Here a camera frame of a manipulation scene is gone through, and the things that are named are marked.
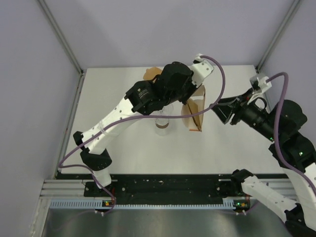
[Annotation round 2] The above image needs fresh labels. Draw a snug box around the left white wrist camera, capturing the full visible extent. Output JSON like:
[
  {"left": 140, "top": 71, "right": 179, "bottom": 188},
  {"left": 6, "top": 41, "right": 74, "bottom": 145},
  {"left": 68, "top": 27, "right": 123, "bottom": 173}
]
[{"left": 189, "top": 54, "right": 214, "bottom": 88}]

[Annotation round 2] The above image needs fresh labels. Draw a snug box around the aluminium frame rail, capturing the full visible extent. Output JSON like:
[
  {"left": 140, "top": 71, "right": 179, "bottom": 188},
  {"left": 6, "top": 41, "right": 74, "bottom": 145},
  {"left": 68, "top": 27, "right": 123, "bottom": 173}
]
[{"left": 36, "top": 0, "right": 84, "bottom": 75}]

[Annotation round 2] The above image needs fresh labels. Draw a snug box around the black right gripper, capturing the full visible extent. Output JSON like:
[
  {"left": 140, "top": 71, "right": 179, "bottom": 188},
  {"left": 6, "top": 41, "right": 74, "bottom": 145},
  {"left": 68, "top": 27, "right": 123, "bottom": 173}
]
[{"left": 208, "top": 87, "right": 279, "bottom": 141}]

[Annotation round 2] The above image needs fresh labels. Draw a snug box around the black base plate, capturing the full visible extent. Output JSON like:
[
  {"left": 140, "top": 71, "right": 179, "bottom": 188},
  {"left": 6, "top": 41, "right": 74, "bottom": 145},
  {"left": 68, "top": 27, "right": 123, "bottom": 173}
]
[{"left": 56, "top": 172, "right": 251, "bottom": 204}]

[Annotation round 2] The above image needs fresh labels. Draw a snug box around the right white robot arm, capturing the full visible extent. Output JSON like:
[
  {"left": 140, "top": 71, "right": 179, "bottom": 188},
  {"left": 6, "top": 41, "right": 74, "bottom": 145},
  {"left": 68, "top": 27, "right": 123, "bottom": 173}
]
[{"left": 213, "top": 94, "right": 316, "bottom": 237}]

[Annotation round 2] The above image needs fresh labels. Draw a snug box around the brown paper coffee filter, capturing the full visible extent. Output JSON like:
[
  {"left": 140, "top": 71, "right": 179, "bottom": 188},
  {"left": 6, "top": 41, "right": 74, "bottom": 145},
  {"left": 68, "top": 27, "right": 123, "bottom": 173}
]
[{"left": 143, "top": 67, "right": 162, "bottom": 80}]

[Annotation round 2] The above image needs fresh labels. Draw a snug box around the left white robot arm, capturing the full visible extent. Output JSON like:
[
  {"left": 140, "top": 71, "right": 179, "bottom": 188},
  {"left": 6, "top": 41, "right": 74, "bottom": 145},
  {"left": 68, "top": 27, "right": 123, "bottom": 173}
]
[{"left": 73, "top": 62, "right": 205, "bottom": 196}]

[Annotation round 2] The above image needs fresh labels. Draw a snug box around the grey cable duct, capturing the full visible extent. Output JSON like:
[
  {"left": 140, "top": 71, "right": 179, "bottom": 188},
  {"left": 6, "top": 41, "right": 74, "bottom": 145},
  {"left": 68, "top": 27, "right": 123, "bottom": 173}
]
[{"left": 49, "top": 198, "right": 250, "bottom": 210}]

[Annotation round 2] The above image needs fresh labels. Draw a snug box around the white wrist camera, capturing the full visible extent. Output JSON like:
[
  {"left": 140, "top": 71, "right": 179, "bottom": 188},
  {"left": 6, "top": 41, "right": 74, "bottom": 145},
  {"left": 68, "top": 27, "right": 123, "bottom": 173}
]
[
  {"left": 247, "top": 73, "right": 272, "bottom": 105},
  {"left": 189, "top": 54, "right": 214, "bottom": 88}
]

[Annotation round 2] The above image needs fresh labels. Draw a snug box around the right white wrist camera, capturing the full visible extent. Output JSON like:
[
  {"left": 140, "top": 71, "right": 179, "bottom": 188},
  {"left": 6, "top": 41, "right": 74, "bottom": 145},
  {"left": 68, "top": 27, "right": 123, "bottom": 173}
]
[{"left": 247, "top": 73, "right": 272, "bottom": 105}]

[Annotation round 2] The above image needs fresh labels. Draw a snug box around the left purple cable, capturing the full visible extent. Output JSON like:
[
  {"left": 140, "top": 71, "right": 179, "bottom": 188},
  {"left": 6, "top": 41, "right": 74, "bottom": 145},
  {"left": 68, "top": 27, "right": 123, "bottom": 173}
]
[{"left": 58, "top": 55, "right": 227, "bottom": 218}]

